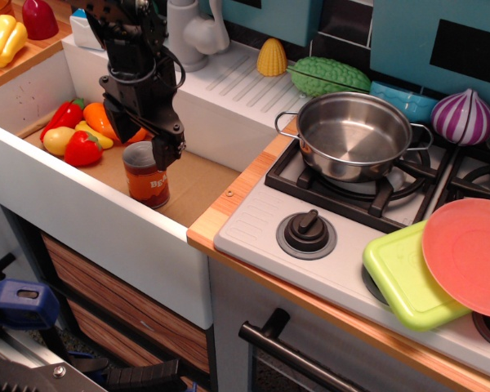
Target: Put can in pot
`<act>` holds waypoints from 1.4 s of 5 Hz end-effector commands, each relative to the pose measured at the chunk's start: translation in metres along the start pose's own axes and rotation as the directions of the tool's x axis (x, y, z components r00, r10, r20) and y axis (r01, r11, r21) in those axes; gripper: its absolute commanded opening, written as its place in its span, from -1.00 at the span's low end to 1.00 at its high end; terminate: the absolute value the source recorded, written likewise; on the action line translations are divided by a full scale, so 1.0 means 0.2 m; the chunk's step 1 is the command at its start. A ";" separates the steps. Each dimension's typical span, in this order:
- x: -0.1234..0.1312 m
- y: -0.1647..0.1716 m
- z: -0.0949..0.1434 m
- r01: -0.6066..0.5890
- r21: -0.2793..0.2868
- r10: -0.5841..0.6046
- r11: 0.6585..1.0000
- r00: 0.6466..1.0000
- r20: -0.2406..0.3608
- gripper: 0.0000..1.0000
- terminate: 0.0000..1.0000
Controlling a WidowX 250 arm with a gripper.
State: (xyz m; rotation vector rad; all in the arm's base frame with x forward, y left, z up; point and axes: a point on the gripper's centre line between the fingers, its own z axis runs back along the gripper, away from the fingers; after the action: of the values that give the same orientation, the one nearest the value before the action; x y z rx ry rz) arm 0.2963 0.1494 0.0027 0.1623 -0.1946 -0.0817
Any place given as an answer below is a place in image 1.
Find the yellow toy potato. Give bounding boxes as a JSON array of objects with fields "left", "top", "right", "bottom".
[{"left": 42, "top": 127, "right": 75, "bottom": 156}]

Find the purple toy onion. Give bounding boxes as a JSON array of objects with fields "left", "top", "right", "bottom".
[{"left": 430, "top": 89, "right": 490, "bottom": 146}]

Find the orange toy carrot upper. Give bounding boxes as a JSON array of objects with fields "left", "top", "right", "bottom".
[{"left": 83, "top": 102, "right": 116, "bottom": 139}]

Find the red toy bell pepper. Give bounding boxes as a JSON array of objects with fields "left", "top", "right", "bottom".
[{"left": 64, "top": 131, "right": 103, "bottom": 167}]

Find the black oven door handle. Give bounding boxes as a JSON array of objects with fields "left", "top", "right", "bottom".
[{"left": 238, "top": 308, "right": 365, "bottom": 391}]

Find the grey toy faucet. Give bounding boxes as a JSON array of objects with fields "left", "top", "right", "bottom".
[{"left": 167, "top": 0, "right": 230, "bottom": 73}]

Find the yellow toy bell pepper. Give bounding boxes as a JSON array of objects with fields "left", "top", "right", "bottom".
[{"left": 0, "top": 14, "right": 28, "bottom": 69}]

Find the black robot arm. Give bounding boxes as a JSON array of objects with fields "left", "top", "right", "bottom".
[{"left": 77, "top": 1, "right": 185, "bottom": 171}]

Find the yellow toy banana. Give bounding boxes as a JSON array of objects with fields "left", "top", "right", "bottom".
[{"left": 74, "top": 120, "right": 114, "bottom": 149}]

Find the yellow toy corn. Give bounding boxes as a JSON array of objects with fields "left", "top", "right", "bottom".
[{"left": 256, "top": 38, "right": 287, "bottom": 77}]

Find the pink plastic plate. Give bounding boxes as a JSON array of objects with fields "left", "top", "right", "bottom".
[{"left": 422, "top": 198, "right": 490, "bottom": 317}]

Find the blue toy bowl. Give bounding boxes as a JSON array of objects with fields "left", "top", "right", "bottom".
[{"left": 369, "top": 81, "right": 439, "bottom": 124}]

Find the white toy sink basin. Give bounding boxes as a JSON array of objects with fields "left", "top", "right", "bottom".
[{"left": 0, "top": 37, "right": 305, "bottom": 329}]

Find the stainless steel pot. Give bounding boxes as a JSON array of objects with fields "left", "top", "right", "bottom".
[{"left": 274, "top": 92, "right": 434, "bottom": 183}]

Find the orange toy bean can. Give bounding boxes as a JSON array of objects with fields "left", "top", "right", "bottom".
[{"left": 122, "top": 141, "right": 170, "bottom": 208}]

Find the toy milk carton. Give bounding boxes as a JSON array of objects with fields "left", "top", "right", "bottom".
[{"left": 69, "top": 8, "right": 103, "bottom": 51}]

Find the black stove knob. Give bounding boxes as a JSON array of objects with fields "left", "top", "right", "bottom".
[{"left": 276, "top": 209, "right": 337, "bottom": 261}]

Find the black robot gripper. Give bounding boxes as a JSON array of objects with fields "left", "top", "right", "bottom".
[{"left": 100, "top": 60, "right": 185, "bottom": 171}]

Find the orange toy carrot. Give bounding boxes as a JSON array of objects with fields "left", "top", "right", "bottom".
[
  {"left": 127, "top": 128, "right": 148, "bottom": 144},
  {"left": 83, "top": 102, "right": 116, "bottom": 139}
]

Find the orange toy carrot lower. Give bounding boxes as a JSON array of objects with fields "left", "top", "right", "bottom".
[{"left": 127, "top": 128, "right": 148, "bottom": 144}]

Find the red toy chili pepper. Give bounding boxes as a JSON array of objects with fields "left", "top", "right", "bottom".
[{"left": 40, "top": 98, "right": 85, "bottom": 141}]

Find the black stove grate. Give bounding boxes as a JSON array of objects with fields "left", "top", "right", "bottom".
[{"left": 265, "top": 127, "right": 490, "bottom": 234}]

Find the brown cardboard sheet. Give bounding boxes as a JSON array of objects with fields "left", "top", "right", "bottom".
[{"left": 16, "top": 109, "right": 242, "bottom": 229}]

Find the blue clamp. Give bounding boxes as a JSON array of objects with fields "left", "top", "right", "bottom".
[{"left": 0, "top": 278, "right": 60, "bottom": 330}]

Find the green toy bitter gourd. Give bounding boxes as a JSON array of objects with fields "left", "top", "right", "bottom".
[{"left": 287, "top": 56, "right": 372, "bottom": 97}]

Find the lime green plastic lid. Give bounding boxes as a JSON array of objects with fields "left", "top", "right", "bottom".
[{"left": 363, "top": 221, "right": 471, "bottom": 332}]

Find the dark red toy dome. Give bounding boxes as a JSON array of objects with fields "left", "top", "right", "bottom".
[{"left": 22, "top": 0, "right": 60, "bottom": 41}]

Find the wooden drawer front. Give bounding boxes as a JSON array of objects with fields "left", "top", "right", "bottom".
[{"left": 42, "top": 234, "right": 210, "bottom": 376}]

